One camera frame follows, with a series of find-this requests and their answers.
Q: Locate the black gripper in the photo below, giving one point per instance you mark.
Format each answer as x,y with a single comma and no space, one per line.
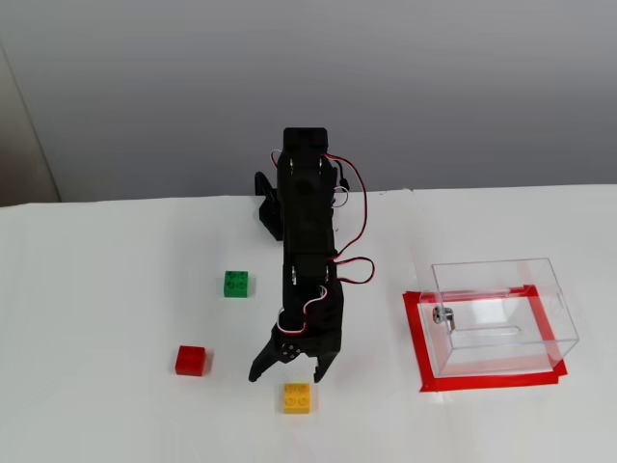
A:
313,343

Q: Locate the yellow lego brick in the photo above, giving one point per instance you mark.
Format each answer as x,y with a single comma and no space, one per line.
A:
296,400

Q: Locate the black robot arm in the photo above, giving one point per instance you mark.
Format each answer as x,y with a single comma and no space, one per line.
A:
306,217

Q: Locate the green lego brick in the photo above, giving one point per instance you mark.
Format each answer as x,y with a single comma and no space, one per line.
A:
236,284

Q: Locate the red lego brick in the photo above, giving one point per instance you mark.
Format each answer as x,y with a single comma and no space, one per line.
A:
190,361

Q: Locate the silver box lock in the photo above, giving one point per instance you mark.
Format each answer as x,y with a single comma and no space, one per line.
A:
442,316

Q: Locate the transparent acrylic box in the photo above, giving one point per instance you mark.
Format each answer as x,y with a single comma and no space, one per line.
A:
501,318

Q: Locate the black table clamp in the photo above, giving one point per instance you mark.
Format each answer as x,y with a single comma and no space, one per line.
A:
267,212

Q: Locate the red tape frame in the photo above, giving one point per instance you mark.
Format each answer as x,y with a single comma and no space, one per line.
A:
482,383

